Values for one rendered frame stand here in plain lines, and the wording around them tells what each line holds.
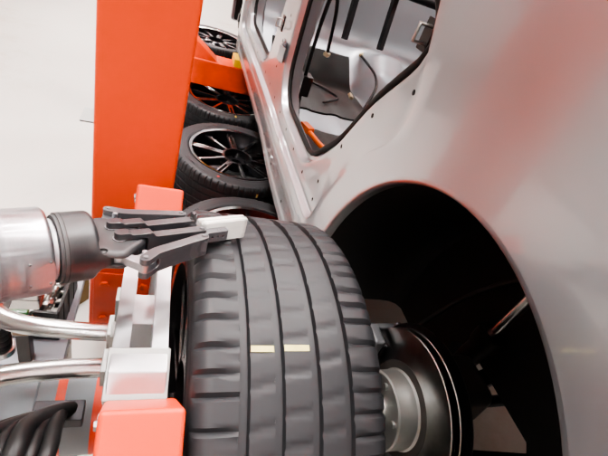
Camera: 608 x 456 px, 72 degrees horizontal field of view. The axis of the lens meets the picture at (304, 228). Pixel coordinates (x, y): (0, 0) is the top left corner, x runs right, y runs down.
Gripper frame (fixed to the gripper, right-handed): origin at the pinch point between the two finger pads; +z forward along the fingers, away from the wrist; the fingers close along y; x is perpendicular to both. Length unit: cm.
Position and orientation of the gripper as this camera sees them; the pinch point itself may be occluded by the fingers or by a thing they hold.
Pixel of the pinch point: (222, 228)
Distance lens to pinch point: 57.3
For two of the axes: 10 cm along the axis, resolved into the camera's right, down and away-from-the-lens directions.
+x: 2.6, -8.7, -4.2
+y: 6.3, 4.8, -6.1
